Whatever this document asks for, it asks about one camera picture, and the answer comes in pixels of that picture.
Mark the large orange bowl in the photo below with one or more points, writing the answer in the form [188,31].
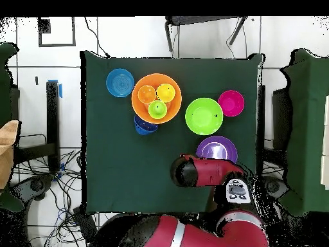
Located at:
[172,113]

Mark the light green cup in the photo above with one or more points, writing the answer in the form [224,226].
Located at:
[157,109]

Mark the yellow cup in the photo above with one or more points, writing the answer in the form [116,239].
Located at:
[165,92]

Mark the orange cup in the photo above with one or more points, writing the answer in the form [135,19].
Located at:
[146,94]

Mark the purple bowl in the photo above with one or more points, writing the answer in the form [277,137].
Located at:
[217,144]

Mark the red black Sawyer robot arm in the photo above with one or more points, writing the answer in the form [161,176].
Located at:
[205,231]

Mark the dark blue bowl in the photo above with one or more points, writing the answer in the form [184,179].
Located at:
[144,130]

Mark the light green bowl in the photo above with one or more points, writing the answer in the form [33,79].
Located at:
[203,117]

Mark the dark green tablecloth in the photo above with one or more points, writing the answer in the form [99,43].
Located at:
[128,167]

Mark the light blue bowl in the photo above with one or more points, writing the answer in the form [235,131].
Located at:
[120,82]

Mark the red-pink bowl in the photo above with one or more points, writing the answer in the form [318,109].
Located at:
[231,103]

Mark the black power brick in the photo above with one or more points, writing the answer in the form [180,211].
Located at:
[86,226]

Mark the green cloth side table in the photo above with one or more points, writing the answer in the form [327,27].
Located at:
[5,77]
[308,128]

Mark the tan box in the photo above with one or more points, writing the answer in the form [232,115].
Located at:
[6,154]

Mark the white boxes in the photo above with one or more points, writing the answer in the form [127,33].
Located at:
[326,141]

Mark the black camera tripod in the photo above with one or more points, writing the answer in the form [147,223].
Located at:
[195,20]

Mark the black square frame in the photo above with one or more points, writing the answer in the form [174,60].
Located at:
[44,25]

